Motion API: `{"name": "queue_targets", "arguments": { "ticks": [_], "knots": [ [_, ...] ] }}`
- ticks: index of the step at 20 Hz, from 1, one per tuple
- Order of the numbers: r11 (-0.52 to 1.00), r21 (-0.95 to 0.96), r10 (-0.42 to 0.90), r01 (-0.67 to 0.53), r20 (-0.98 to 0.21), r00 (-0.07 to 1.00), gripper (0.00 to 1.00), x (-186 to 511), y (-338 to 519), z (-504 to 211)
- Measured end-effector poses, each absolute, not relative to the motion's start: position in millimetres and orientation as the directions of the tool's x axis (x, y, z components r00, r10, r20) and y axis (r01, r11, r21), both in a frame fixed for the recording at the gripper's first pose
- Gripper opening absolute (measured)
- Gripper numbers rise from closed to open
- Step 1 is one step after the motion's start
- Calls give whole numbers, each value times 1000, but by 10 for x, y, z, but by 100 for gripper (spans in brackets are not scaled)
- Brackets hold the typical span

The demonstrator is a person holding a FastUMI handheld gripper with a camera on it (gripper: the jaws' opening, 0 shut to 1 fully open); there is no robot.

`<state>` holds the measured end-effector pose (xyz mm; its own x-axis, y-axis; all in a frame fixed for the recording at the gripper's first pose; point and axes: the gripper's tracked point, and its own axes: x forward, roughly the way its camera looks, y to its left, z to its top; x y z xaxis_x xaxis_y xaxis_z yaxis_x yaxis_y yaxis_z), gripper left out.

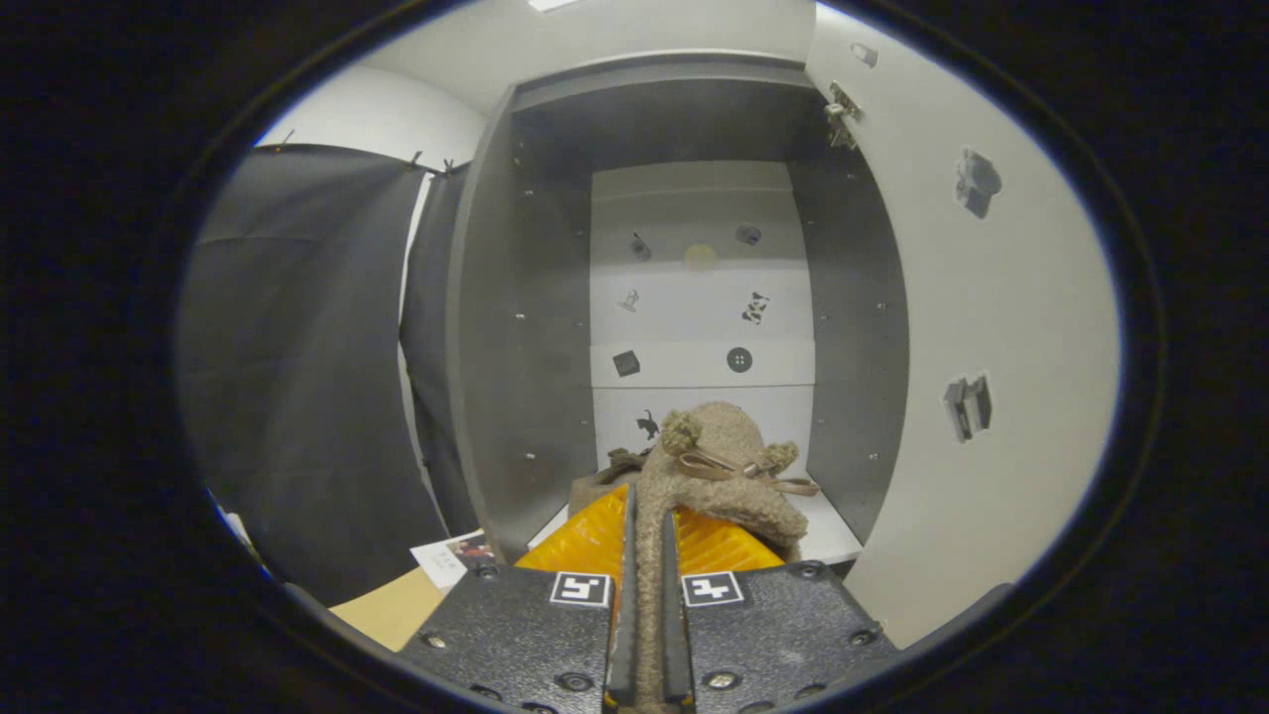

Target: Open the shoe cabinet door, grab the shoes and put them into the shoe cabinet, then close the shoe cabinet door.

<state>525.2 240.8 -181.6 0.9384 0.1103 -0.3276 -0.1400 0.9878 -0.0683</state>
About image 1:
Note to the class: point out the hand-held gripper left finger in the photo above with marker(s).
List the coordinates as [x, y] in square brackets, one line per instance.
[624, 654]

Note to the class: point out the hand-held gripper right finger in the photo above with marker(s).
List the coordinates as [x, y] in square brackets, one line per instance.
[673, 654]

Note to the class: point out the brown fuzzy slipper shoe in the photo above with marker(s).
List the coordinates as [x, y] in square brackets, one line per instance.
[729, 436]

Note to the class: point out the grey shoe cabinet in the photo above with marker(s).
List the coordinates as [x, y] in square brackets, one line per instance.
[525, 347]

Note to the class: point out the grey shoe cabinet door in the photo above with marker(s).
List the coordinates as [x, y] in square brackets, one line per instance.
[991, 347]

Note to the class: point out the black backdrop cloth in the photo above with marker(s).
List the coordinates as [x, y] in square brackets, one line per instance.
[297, 377]

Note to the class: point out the large ceiling light panel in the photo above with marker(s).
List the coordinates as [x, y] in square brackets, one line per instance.
[550, 5]

